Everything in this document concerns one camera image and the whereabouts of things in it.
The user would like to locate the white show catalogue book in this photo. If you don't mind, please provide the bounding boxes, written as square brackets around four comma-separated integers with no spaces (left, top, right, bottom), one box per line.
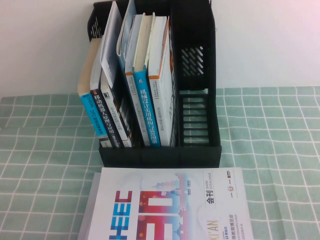
[86,166,254,240]

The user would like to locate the thick white spine orange-band book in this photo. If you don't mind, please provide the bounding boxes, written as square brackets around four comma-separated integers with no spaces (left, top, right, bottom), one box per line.
[147,15,180,148]

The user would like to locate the blue spine mechanism design book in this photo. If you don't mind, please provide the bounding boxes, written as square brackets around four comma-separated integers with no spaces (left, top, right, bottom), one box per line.
[133,13,162,148]

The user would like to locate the white spine book, dark cover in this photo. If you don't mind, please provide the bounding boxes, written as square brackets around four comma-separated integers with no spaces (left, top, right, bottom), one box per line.
[99,72,133,148]

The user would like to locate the black spine robotics book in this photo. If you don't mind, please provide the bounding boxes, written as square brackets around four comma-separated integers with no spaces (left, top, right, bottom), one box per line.
[89,49,118,149]

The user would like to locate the black plastic book holder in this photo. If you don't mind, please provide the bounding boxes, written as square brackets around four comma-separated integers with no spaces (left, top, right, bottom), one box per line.
[86,0,223,169]

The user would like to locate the cyan spine book, tan pages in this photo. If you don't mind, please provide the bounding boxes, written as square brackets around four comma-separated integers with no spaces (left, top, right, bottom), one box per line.
[77,37,105,137]

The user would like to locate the thin light blue magazine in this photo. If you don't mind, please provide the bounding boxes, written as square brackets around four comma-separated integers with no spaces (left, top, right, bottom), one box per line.
[116,0,138,76]

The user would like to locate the green checked tablecloth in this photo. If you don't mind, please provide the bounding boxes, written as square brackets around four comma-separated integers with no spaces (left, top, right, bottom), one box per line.
[0,86,320,240]

